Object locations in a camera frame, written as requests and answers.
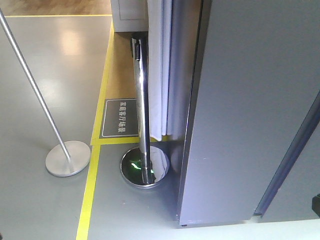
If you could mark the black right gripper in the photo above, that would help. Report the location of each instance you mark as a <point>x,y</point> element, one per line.
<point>315,205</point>

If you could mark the fridge door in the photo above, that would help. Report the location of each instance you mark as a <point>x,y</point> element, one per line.
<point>259,77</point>

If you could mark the grey floor sign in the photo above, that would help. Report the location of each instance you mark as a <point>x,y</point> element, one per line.
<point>119,118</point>

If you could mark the chrome stanchion post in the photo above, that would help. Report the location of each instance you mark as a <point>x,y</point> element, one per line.
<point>145,166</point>

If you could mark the matte silver stanchion post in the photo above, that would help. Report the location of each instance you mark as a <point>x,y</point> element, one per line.
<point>68,158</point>

